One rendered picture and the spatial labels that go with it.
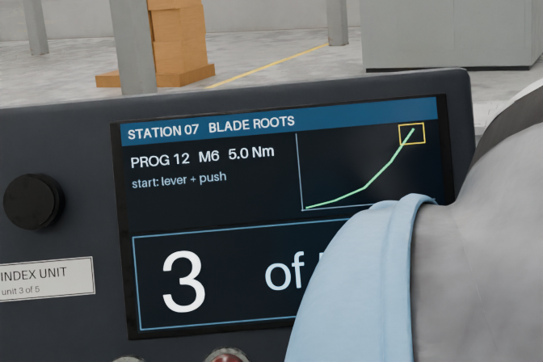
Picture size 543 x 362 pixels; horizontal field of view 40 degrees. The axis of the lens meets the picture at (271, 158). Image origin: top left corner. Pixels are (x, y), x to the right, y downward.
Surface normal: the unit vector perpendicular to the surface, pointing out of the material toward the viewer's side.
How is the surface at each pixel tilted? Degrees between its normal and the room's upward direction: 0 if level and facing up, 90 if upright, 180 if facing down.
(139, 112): 75
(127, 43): 90
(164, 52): 90
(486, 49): 90
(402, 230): 14
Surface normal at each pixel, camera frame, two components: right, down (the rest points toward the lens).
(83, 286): -0.01, 0.00
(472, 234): -0.35, -0.89
